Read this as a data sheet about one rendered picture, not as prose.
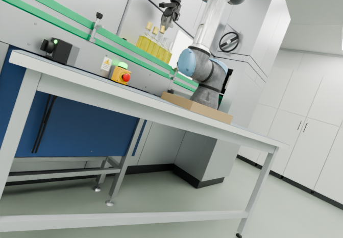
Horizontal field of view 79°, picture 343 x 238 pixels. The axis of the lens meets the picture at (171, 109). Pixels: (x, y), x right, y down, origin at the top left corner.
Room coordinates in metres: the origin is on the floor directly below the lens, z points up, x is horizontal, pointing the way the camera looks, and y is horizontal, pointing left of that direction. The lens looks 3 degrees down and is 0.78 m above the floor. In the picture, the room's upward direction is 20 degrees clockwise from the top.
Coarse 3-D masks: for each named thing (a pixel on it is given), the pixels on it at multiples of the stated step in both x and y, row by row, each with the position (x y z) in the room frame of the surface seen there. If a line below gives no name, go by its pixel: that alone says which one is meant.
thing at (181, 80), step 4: (172, 72) 1.52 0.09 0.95; (172, 76) 1.53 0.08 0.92; (176, 76) 1.56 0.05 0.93; (180, 76) 1.60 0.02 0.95; (184, 76) 1.64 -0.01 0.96; (176, 80) 1.58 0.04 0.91; (180, 80) 1.62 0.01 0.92; (184, 80) 1.65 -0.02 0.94; (188, 80) 1.69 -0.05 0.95; (180, 84) 1.63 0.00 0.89; (184, 84) 1.67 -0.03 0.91; (188, 84) 1.71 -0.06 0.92; (192, 84) 1.75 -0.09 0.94; (196, 84) 1.79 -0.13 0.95; (188, 88) 1.72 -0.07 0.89; (192, 88) 1.76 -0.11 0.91; (196, 88) 1.81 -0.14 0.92; (220, 96) 2.18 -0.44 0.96; (220, 100) 2.21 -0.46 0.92
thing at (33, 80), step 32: (32, 96) 0.63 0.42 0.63; (64, 96) 0.68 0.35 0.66; (96, 96) 0.74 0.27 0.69; (192, 128) 1.00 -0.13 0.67; (0, 160) 0.61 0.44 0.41; (0, 192) 0.63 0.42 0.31; (256, 192) 1.43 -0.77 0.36; (0, 224) 0.65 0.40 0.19; (32, 224) 0.70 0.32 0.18; (64, 224) 0.76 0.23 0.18; (96, 224) 0.83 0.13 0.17; (128, 224) 0.91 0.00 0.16
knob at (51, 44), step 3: (45, 39) 0.74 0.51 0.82; (42, 42) 0.74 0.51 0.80; (45, 42) 0.74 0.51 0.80; (48, 42) 0.74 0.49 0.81; (51, 42) 0.75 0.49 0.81; (42, 45) 0.74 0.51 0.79; (45, 45) 0.74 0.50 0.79; (48, 45) 0.74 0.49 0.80; (51, 45) 0.74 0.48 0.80; (54, 45) 0.75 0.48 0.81; (42, 48) 0.74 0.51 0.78; (45, 48) 0.74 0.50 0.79; (48, 48) 0.74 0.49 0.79; (51, 48) 0.74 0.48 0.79; (45, 51) 0.75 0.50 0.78; (48, 51) 0.75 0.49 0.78; (51, 51) 0.75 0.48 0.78
